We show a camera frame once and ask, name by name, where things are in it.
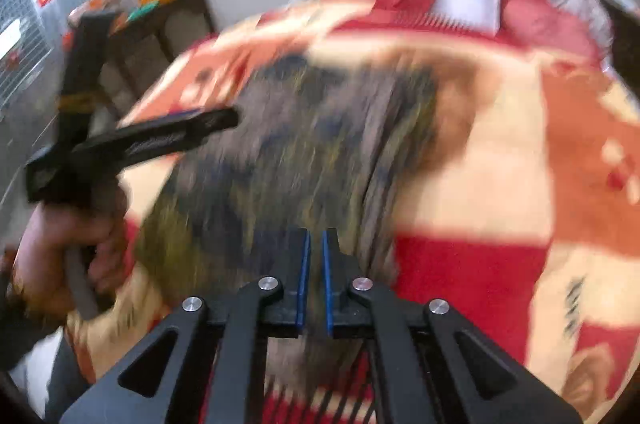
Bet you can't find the green box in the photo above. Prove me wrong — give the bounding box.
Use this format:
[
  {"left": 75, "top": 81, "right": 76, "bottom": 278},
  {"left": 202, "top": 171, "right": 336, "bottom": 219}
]
[{"left": 126, "top": 2, "right": 162, "bottom": 22}]

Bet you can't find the person's left forearm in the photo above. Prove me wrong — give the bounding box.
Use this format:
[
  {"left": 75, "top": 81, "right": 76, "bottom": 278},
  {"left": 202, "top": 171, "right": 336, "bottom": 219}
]
[{"left": 0, "top": 249, "right": 68, "bottom": 375}]

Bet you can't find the small red pillow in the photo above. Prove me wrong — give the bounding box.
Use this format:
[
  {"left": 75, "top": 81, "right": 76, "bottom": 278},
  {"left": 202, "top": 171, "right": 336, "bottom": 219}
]
[{"left": 497, "top": 0, "right": 601, "bottom": 65}]

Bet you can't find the person's grey clothing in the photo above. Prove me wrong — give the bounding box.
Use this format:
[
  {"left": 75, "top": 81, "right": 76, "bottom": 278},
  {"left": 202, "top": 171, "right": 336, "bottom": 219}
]
[{"left": 44, "top": 333, "right": 95, "bottom": 423}]

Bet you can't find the orange cream printed blanket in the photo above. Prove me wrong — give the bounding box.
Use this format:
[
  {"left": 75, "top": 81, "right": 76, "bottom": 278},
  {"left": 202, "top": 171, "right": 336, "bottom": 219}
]
[{"left": 65, "top": 0, "right": 640, "bottom": 424}]

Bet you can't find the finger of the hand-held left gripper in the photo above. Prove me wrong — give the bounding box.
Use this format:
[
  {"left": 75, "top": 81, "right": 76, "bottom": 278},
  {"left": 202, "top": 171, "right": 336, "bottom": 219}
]
[{"left": 75, "top": 106, "right": 239, "bottom": 177}]

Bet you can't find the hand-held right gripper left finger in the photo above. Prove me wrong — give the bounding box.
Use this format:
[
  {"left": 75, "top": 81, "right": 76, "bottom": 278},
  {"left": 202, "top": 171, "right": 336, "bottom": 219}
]
[{"left": 59, "top": 228, "right": 312, "bottom": 424}]

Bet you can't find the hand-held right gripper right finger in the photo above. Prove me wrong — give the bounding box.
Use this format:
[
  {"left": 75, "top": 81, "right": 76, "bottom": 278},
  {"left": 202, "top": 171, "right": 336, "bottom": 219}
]
[{"left": 321, "top": 228, "right": 585, "bottom": 424}]

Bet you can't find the camouflage patterned garment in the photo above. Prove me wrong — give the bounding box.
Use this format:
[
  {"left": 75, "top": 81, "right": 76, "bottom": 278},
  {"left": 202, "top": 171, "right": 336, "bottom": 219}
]
[{"left": 132, "top": 52, "right": 481, "bottom": 400}]

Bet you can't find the dark wooden nightstand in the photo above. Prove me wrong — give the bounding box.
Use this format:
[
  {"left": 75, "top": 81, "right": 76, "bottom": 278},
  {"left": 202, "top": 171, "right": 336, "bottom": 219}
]
[{"left": 97, "top": 0, "right": 218, "bottom": 115}]

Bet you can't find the person's left hand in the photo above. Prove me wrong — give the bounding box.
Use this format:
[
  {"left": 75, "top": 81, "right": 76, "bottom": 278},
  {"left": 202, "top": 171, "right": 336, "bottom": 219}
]
[{"left": 12, "top": 187, "right": 132, "bottom": 320}]

